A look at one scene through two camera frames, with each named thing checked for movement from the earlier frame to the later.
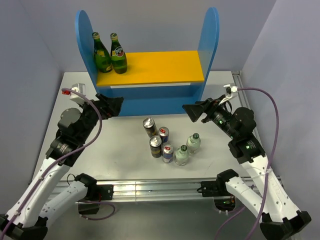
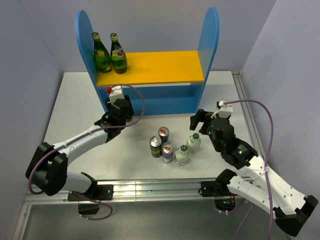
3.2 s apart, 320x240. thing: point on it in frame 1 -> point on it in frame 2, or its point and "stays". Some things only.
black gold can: x=155 y=143 stays
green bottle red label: x=118 y=57 stays
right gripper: x=209 y=106 -> x=201 y=116
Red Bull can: x=164 y=133 stays
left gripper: x=108 y=106 -> x=130 y=111
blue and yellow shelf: x=156 y=83 stays
